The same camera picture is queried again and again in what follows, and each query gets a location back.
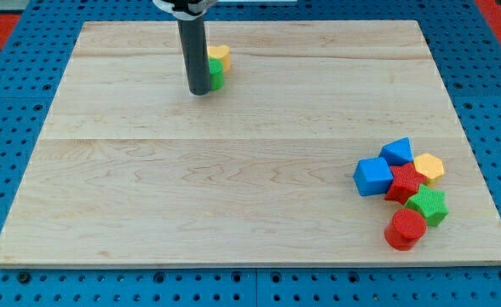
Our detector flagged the yellow hexagon block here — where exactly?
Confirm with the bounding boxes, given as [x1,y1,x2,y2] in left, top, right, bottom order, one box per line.
[413,153,445,188]

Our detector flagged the blue cube block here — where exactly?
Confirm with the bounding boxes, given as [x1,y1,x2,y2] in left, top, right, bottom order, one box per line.
[353,157,394,196]

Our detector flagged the green star block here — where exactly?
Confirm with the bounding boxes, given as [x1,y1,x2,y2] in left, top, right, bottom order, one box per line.
[405,184,449,227]

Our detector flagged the green circle block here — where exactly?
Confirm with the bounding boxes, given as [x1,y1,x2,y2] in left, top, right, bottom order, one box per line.
[209,58,225,91]

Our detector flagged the red cylinder block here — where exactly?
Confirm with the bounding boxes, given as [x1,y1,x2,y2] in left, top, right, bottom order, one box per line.
[383,209,427,251]

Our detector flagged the light wooden board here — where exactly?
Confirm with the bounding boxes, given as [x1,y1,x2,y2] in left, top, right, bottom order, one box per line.
[0,20,501,269]

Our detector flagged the blue triangle block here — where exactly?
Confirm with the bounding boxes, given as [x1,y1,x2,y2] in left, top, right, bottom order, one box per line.
[379,137,413,166]

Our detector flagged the yellow heart block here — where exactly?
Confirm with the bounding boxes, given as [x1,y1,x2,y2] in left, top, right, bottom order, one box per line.
[207,44,231,72]

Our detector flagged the red star block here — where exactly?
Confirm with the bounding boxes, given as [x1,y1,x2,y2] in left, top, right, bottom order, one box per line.
[384,162,427,205]

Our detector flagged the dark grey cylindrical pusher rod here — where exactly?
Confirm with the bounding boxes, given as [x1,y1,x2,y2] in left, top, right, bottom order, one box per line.
[177,16,211,96]

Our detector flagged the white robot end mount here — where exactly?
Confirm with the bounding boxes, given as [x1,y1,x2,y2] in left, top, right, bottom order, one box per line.
[153,0,217,20]

